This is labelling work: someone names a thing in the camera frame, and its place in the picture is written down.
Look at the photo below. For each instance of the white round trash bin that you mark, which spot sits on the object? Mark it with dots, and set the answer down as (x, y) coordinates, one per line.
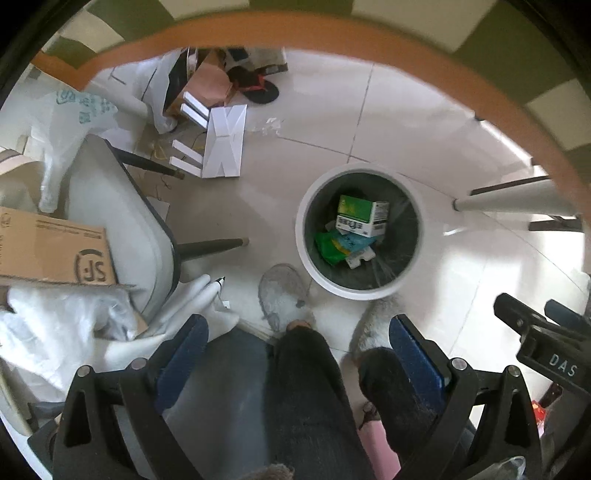
(301, 230)

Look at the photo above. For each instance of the grey chair with black legs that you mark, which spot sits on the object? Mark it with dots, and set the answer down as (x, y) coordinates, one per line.
(120, 217)

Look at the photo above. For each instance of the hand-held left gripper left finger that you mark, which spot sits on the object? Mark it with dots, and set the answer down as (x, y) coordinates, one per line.
(184, 355)

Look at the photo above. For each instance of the person's left leg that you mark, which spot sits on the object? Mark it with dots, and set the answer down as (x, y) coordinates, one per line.
(309, 406)

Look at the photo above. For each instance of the black pen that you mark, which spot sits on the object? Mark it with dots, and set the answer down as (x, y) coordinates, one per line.
(218, 280)

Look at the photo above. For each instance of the white bag with green print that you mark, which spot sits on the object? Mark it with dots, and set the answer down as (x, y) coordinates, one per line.
(60, 138)

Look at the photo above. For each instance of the brown cardboard box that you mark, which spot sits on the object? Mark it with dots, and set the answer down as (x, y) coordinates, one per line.
(41, 249)

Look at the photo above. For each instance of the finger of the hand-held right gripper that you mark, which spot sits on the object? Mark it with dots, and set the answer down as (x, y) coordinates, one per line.
(565, 316)
(517, 311)

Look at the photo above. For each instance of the person's right leg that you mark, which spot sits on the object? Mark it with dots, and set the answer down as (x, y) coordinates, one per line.
(388, 383)

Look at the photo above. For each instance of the grey fluffy slipper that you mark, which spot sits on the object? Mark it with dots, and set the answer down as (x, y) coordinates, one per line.
(281, 295)
(374, 327)

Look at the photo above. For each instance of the crumpled white plastic bag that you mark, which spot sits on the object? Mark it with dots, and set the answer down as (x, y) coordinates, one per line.
(55, 318)

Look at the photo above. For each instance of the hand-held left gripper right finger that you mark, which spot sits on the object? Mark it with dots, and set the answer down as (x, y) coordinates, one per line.
(415, 355)

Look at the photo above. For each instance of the person's leg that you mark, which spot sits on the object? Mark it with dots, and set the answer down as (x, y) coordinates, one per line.
(309, 406)
(388, 383)

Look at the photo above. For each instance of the green and white box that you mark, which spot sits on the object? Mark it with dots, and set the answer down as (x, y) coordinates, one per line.
(355, 210)

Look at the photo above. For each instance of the table with cat tablecloth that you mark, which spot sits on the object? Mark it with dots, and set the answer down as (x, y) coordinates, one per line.
(286, 34)

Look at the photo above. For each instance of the brown paper bag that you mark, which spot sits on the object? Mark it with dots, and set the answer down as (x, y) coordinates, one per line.
(210, 83)

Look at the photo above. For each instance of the pink cloth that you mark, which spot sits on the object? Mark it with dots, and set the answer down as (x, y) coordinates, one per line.
(383, 447)

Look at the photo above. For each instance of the light blue packet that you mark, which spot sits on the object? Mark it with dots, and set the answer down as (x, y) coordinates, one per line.
(360, 241)

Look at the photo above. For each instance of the red box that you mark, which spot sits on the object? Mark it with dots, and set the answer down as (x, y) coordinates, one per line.
(538, 410)

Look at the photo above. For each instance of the green snack packet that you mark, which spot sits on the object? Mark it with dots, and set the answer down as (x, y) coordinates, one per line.
(330, 247)

